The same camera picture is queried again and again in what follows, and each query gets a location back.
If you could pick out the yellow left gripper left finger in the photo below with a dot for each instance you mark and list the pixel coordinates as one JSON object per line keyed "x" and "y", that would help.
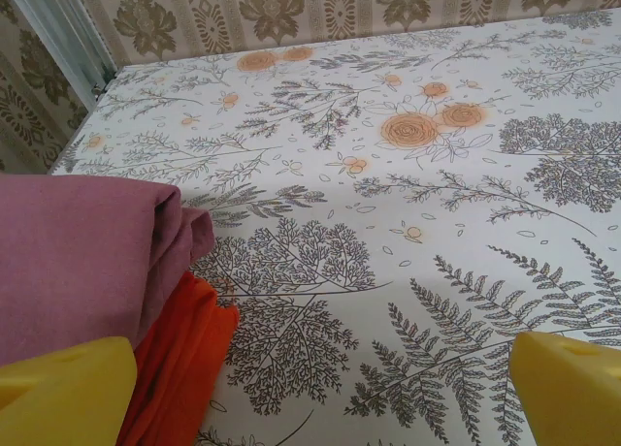
{"x": 63, "y": 397}

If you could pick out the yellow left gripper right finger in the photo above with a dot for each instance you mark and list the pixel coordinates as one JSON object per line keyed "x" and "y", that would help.
{"x": 572, "y": 397}

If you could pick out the red-orange folded t-shirt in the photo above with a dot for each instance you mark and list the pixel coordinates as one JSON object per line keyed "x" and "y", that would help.
{"x": 179, "y": 359}

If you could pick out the floral patterned tablecloth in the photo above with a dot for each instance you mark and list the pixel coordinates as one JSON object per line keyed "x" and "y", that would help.
{"x": 388, "y": 213}

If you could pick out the aluminium frame post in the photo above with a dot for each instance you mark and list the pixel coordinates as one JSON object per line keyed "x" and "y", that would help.
{"x": 68, "y": 29}

